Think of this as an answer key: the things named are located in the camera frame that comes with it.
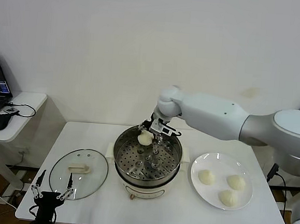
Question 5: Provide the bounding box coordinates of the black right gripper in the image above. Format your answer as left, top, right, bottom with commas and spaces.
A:
136, 111, 166, 155

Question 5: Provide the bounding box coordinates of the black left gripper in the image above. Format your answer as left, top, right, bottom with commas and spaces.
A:
28, 169, 78, 224

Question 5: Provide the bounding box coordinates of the white steamed baozi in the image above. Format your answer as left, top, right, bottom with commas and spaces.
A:
197, 169, 216, 187
137, 130, 154, 146
225, 174, 247, 192
217, 189, 240, 208

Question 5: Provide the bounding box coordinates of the glass lid cream handle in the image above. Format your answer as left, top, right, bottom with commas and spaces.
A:
47, 146, 110, 204

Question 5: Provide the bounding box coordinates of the stainless steel pot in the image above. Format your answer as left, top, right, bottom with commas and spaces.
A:
111, 121, 184, 186

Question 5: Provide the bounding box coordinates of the white side table with mouse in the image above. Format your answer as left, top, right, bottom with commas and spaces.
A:
0, 90, 49, 200

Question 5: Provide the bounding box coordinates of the white round plate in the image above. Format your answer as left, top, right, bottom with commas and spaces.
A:
187, 151, 256, 213

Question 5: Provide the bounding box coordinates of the small black usb hub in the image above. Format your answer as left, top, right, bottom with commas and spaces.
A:
4, 107, 20, 116

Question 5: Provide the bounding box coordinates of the thin black usb cable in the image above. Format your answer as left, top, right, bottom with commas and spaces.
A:
6, 101, 38, 120

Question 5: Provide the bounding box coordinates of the black cable with adapter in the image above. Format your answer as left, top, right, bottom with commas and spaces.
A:
263, 162, 289, 219

